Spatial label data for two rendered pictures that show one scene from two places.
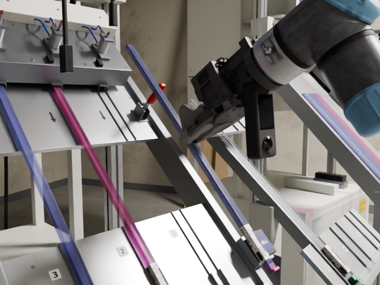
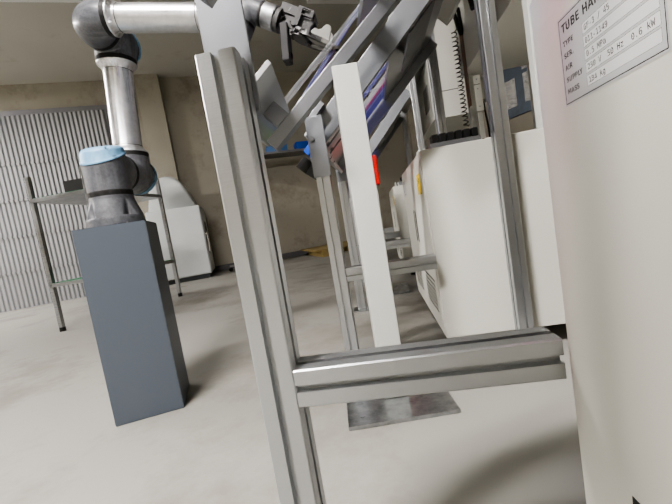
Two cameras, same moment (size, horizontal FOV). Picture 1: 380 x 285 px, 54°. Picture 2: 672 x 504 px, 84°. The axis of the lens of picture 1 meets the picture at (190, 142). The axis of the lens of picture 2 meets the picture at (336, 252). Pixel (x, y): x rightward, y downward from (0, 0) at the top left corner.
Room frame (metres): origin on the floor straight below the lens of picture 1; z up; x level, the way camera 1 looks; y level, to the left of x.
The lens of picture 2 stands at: (1.55, -0.81, 0.46)
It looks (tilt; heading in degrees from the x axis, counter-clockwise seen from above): 5 degrees down; 142
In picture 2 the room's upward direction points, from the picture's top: 9 degrees counter-clockwise
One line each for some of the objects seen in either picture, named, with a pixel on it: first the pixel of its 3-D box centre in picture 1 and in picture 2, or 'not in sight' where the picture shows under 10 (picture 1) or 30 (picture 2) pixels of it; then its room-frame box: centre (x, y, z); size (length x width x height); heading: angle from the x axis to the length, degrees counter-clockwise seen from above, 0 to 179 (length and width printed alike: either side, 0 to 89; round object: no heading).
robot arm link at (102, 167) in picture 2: not in sight; (107, 169); (0.29, -0.62, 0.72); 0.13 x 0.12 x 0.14; 142
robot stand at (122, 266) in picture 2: not in sight; (137, 316); (0.30, -0.63, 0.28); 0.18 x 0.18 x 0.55; 69
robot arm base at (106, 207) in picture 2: not in sight; (114, 209); (0.30, -0.63, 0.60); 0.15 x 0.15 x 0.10
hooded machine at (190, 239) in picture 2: not in sight; (180, 229); (-3.57, 0.65, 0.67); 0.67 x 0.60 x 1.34; 69
